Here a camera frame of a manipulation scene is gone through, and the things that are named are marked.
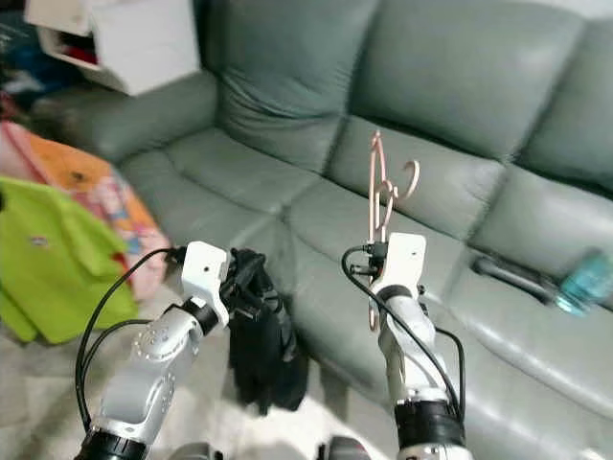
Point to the lime green t-shirt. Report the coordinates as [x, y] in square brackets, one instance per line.
[57, 268]

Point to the robot's foot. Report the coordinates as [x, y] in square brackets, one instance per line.
[196, 452]
[345, 450]

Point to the pink and orange garment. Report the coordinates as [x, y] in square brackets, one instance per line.
[86, 177]

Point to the robot's right foot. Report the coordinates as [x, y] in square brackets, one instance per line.
[345, 450]

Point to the pale pink plastic hanger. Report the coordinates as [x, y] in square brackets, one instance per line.
[374, 311]

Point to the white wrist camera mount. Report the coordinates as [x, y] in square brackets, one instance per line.
[204, 273]
[404, 259]

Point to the black t-shirt grey print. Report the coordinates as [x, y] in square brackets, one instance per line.
[273, 364]

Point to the robot's silver left arm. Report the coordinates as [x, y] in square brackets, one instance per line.
[153, 359]

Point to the white drawer cabinet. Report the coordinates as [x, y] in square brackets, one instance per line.
[144, 48]

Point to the grey leather sofa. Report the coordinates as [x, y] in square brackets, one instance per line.
[431, 57]

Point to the robot's left foot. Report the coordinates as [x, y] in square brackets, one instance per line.
[196, 452]

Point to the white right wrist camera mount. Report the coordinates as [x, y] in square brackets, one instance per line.
[404, 259]

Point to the black oblong object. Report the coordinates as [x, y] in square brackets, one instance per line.
[517, 278]

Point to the teal bottle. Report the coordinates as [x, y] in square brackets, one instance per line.
[584, 283]

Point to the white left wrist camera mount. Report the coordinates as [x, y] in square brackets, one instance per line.
[204, 273]

